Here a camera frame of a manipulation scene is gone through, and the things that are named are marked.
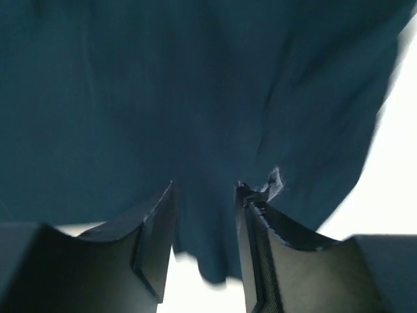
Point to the black t shirt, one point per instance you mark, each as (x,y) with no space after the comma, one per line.
(105,102)

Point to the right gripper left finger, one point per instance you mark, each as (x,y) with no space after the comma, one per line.
(118,266)

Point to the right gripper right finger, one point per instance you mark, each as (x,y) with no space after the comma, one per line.
(287,267)

